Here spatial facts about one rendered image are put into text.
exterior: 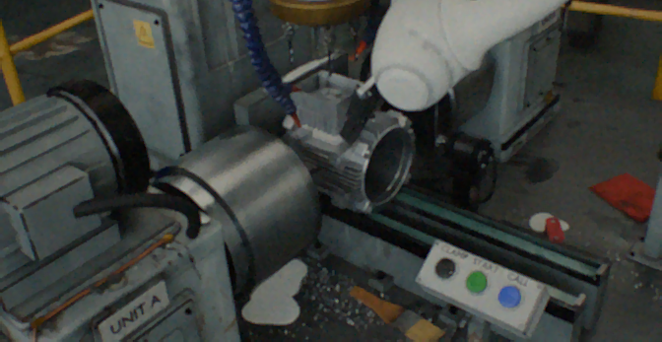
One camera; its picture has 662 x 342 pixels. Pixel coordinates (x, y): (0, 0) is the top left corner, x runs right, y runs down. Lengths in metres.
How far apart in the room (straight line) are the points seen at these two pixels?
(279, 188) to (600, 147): 1.00
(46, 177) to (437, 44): 0.48
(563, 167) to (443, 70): 0.95
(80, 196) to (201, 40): 0.58
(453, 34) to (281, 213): 0.41
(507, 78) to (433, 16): 0.79
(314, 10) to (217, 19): 0.25
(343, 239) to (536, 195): 0.49
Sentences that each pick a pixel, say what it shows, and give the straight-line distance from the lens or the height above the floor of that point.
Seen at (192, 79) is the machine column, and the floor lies 1.18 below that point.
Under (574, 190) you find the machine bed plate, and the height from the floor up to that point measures 0.80.
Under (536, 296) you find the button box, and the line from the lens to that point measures 0.98.
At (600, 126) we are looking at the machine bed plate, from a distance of 1.97.
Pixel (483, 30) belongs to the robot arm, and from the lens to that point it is 0.88.
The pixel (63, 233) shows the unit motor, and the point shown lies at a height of 1.26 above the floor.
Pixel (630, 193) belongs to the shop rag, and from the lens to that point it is 1.70.
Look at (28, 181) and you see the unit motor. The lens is 0.85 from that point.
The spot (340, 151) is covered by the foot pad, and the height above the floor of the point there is 1.08.
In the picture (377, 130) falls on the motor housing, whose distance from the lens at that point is 1.27.
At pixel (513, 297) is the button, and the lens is 0.98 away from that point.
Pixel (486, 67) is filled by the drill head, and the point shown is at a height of 1.08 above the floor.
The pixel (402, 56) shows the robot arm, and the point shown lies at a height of 1.39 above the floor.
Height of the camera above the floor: 1.73
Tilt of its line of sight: 32 degrees down
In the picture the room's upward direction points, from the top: 4 degrees counter-clockwise
